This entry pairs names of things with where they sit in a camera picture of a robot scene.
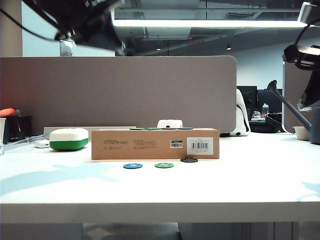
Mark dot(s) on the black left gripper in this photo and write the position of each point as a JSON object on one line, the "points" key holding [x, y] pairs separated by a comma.
{"points": [[95, 32]]}

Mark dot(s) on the silver partition base rail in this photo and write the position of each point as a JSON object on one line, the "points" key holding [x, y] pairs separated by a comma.
{"points": [[65, 129]]}

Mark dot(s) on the black bag in background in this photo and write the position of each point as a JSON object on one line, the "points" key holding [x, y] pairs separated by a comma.
{"points": [[267, 123]]}

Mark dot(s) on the brown cardboard box with barcode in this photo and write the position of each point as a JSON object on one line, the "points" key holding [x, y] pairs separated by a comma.
{"points": [[150, 145]]}

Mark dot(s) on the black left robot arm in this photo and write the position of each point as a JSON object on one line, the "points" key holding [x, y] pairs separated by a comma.
{"points": [[75, 7]]}

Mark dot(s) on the long ceiling light strip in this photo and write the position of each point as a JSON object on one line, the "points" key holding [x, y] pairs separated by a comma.
{"points": [[200, 23]]}

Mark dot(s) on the metal wall switch plate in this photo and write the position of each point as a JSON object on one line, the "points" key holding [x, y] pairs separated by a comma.
{"points": [[66, 48]]}

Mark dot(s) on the green poker chip on box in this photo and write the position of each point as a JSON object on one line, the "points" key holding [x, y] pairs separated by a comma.
{"points": [[145, 128]]}

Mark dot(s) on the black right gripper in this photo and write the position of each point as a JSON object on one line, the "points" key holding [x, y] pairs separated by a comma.
{"points": [[313, 87]]}

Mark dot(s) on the dark computer monitor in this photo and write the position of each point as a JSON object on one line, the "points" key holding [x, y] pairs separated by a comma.
{"points": [[271, 100], [248, 97]]}

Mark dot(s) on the white and black plush figure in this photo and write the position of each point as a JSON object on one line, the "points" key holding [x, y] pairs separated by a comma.
{"points": [[241, 120]]}

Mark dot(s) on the grey partition panel white edge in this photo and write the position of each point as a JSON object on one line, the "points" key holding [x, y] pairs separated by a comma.
{"points": [[292, 100]]}

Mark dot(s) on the black watering can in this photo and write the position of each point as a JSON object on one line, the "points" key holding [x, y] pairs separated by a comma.
{"points": [[315, 125]]}

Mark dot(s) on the black poker chip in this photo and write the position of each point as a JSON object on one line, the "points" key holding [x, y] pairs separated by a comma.
{"points": [[189, 160]]}

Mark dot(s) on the wide grey desk partition panel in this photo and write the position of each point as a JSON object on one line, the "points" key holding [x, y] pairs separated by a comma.
{"points": [[125, 92]]}

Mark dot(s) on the clear plastic bottle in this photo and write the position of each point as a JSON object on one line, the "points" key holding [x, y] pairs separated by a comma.
{"points": [[265, 108]]}

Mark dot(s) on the clear acrylic tray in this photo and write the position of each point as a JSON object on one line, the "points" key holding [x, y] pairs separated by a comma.
{"points": [[17, 143]]}

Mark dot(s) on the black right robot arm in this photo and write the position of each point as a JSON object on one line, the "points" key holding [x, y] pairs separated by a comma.
{"points": [[303, 56]]}

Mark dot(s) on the blue poker chip on box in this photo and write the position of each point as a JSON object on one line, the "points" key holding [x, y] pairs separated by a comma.
{"points": [[185, 128]]}

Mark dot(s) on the orange object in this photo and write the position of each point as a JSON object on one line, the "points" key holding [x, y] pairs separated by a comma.
{"points": [[7, 112]]}

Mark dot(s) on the white and green case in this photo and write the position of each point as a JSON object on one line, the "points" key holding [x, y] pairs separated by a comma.
{"points": [[68, 140]]}

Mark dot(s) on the small beige bowl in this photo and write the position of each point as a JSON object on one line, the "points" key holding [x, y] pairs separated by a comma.
{"points": [[301, 132]]}

